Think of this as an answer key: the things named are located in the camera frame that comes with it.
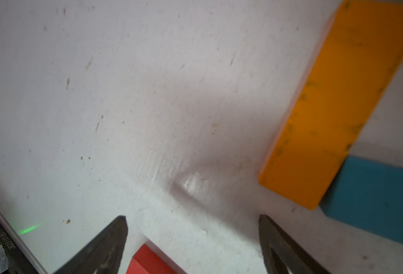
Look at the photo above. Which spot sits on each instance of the teal block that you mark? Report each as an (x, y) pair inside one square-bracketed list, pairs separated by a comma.
[(367, 195)]

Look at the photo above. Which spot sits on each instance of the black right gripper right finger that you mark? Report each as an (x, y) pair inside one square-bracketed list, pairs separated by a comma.
[(281, 254)]

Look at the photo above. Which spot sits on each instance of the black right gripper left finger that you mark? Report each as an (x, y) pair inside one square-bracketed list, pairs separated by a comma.
[(103, 254)]

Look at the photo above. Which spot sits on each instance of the orange block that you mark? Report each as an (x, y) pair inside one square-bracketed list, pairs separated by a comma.
[(353, 63)]

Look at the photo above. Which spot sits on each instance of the red block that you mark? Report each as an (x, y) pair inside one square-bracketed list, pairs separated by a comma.
[(145, 261)]

